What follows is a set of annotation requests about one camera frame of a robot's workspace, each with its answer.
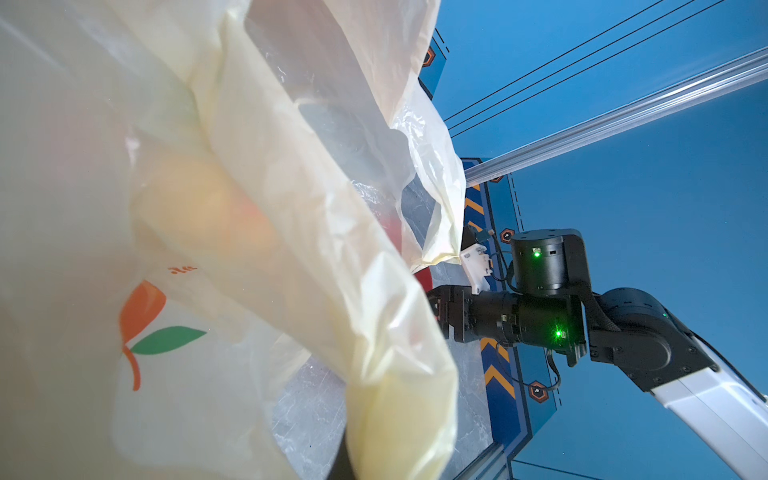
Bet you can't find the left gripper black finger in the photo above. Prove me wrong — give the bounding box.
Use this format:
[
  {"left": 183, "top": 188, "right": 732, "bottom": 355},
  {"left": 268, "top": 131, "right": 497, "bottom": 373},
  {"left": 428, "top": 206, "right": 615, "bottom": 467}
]
[{"left": 327, "top": 437, "right": 356, "bottom": 480}]

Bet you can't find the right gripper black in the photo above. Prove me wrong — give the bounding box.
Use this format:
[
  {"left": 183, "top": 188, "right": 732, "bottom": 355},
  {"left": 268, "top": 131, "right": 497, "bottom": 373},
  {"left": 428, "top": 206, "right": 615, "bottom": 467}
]
[{"left": 427, "top": 285, "right": 477, "bottom": 344}]

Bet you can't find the cream plastic bag orange print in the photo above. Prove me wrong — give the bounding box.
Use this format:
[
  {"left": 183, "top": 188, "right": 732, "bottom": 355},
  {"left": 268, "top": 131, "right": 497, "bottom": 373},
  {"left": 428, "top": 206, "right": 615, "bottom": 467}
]
[{"left": 1, "top": 1, "right": 465, "bottom": 479}]

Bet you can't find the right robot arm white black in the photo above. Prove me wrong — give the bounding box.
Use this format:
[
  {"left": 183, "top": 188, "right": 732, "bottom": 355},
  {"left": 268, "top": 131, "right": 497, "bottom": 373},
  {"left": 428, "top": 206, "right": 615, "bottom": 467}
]
[{"left": 427, "top": 229, "right": 767, "bottom": 479}]

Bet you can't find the red flower-shaped plate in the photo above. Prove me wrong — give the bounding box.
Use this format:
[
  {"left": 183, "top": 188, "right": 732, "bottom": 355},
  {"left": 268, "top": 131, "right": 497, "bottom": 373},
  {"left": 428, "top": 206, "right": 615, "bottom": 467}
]
[{"left": 414, "top": 267, "right": 434, "bottom": 293}]

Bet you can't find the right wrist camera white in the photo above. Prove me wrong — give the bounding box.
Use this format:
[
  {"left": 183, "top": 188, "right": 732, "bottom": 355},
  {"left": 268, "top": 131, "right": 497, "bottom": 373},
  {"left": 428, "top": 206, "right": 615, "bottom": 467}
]
[{"left": 460, "top": 243, "right": 492, "bottom": 295}]

